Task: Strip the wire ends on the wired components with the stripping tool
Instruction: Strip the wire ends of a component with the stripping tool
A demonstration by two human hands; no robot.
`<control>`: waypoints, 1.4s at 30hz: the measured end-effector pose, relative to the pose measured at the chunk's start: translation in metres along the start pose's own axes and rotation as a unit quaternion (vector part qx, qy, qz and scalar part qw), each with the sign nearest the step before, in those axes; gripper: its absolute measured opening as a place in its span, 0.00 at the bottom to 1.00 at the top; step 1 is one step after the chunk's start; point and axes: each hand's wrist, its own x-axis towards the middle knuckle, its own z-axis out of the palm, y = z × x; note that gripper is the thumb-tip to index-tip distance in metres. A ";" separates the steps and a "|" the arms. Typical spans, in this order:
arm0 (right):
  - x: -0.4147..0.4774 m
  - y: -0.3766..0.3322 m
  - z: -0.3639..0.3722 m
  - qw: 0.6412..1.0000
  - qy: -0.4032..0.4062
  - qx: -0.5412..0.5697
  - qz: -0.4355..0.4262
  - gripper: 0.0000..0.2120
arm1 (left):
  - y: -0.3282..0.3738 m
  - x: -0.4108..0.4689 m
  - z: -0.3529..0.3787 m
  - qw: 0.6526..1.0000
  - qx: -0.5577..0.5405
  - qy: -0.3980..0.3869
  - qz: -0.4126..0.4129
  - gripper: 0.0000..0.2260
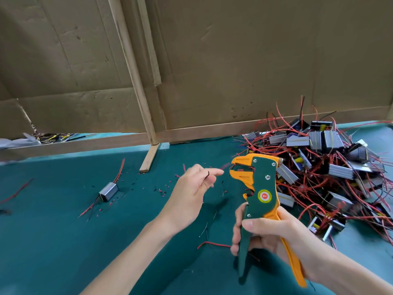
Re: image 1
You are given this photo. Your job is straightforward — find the short wooden bottom rail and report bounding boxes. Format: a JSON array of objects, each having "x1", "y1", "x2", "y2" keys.
[{"x1": 0, "y1": 133, "x2": 151, "y2": 161}]

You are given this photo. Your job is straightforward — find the thin wooden strip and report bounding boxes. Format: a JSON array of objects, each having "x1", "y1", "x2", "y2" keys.
[{"x1": 135, "y1": 0, "x2": 162, "y2": 86}]

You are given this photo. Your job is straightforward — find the pile of wired transformers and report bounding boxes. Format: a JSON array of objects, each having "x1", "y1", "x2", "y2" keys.
[{"x1": 236, "y1": 95, "x2": 393, "y2": 250}]

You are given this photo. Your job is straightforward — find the wide wooden post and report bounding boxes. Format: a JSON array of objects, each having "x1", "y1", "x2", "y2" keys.
[{"x1": 107, "y1": 0, "x2": 160, "y2": 145}]

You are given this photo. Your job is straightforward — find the heap of black cables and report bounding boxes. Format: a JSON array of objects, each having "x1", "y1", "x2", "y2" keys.
[{"x1": 34, "y1": 132, "x2": 87, "y2": 144}]

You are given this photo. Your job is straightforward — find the person's right forearm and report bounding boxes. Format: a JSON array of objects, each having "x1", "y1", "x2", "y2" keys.
[{"x1": 313, "y1": 245, "x2": 393, "y2": 295}]

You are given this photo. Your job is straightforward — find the grey plastic bag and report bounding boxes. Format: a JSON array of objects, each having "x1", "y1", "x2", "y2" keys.
[{"x1": 0, "y1": 133, "x2": 43, "y2": 150}]

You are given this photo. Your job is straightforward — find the long wooden bottom rail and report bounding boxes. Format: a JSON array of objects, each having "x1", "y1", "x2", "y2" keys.
[{"x1": 156, "y1": 106, "x2": 391, "y2": 144}]

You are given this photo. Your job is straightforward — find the person's right hand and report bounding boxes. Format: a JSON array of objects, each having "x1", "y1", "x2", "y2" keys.
[{"x1": 230, "y1": 202, "x2": 332, "y2": 281}]

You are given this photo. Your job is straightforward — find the small wooden stick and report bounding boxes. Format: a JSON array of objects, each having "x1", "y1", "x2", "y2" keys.
[{"x1": 139, "y1": 143, "x2": 162, "y2": 174}]

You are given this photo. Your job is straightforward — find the smooth brown cardboard panel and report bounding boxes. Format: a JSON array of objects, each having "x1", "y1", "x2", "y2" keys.
[{"x1": 147, "y1": 0, "x2": 393, "y2": 129}]

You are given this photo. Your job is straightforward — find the long red wire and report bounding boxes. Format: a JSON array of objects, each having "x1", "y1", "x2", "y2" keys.
[{"x1": 198, "y1": 241, "x2": 233, "y2": 251}]

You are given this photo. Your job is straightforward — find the person's left hand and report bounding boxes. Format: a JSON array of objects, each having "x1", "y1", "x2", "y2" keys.
[{"x1": 156, "y1": 164, "x2": 225, "y2": 234}]

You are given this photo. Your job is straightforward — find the orange green wire strippers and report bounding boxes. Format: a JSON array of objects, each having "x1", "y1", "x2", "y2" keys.
[{"x1": 230, "y1": 153, "x2": 307, "y2": 288}]

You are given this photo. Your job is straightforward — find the person's left forearm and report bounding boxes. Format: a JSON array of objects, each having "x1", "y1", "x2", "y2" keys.
[{"x1": 80, "y1": 219, "x2": 179, "y2": 295}]

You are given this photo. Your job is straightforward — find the creased brown cardboard panel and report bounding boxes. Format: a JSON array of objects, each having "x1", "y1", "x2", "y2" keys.
[{"x1": 0, "y1": 0, "x2": 148, "y2": 139}]

